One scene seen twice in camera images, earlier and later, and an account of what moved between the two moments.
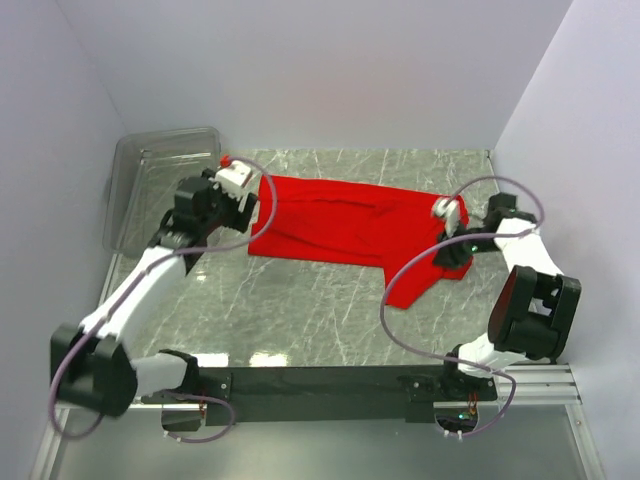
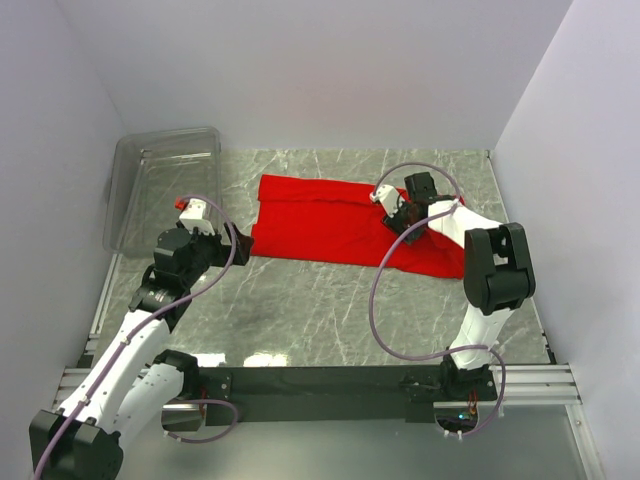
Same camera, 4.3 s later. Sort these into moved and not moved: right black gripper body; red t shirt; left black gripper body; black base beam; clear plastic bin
Moved: right black gripper body; left black gripper body
Not moved: clear plastic bin; red t shirt; black base beam
